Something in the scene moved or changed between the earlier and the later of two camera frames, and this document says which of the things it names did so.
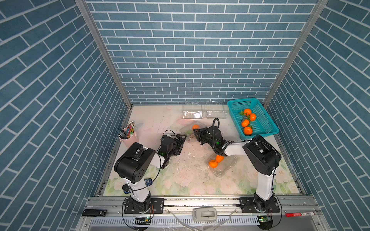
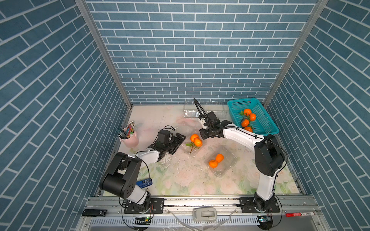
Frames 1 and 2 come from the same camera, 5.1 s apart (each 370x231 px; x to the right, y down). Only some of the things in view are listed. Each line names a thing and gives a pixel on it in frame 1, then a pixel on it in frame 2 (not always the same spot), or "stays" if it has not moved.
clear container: (187, 129) to (190, 146)
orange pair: (247, 130) stays
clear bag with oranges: (223, 166) stays
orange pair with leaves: (247, 112) stays
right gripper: (200, 134) to (201, 131)
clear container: (192, 111) stays
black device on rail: (94, 212) stays
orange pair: (195, 126) to (196, 142)
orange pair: (214, 163) stays
